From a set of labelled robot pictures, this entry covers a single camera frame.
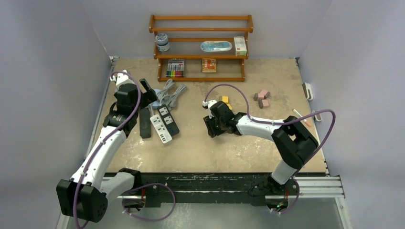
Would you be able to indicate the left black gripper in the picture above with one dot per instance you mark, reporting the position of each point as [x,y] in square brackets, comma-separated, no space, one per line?
[148,97]

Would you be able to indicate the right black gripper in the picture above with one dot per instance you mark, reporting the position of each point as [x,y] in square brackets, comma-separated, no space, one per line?
[213,131]

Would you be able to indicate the round blue power socket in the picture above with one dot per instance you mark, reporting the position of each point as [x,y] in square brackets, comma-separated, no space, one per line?
[155,105]

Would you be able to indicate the black power strip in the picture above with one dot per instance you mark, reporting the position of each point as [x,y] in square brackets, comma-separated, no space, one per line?
[144,123]
[168,120]

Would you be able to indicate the yellow plug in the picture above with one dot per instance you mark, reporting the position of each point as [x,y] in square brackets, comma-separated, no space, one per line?
[224,99]
[229,107]

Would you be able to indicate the pink plug round socket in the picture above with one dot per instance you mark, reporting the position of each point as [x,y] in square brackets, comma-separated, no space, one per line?
[264,94]
[258,97]

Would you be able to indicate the white power strip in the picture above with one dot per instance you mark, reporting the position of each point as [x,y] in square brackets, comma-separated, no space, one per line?
[160,128]

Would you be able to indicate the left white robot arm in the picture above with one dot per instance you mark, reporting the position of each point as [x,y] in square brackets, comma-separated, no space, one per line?
[101,151]

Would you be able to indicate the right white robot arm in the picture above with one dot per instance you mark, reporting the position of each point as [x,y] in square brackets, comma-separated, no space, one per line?
[293,140]

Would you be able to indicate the pack of coloured markers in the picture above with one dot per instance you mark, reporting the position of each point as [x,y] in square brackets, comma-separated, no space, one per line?
[175,68]

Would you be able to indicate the small orange book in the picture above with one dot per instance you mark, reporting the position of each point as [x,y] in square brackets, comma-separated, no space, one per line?
[208,65]

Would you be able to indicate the blue white round tin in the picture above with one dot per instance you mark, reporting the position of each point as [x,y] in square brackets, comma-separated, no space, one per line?
[162,42]

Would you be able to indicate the wooden shelf rack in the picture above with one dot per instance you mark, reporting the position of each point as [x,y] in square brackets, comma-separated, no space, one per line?
[197,37]

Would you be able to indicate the white green box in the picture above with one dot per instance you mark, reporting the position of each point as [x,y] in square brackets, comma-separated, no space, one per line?
[240,46]

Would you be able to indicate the blue packaged toothbrush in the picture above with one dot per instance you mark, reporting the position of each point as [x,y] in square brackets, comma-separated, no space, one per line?
[216,46]

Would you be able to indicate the orange white marker pen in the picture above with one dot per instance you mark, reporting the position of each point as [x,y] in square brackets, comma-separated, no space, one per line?
[308,124]

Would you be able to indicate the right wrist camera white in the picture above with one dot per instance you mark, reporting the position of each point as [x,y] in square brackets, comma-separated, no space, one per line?
[208,104]

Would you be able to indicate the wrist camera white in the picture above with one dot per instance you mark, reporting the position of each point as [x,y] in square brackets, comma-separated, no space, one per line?
[120,79]
[208,104]

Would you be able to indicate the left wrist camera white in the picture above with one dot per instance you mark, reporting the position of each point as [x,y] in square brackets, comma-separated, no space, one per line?
[120,79]

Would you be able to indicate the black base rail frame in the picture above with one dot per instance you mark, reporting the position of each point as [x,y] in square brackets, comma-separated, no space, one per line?
[153,189]

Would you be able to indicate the white wall bracket upper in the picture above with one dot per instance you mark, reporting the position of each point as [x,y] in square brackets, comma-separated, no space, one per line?
[308,91]

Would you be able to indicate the white wall bracket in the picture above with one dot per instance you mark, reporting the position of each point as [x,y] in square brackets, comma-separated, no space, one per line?
[308,91]
[317,117]

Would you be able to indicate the white wall bracket lower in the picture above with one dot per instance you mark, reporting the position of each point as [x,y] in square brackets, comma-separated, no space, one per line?
[317,117]

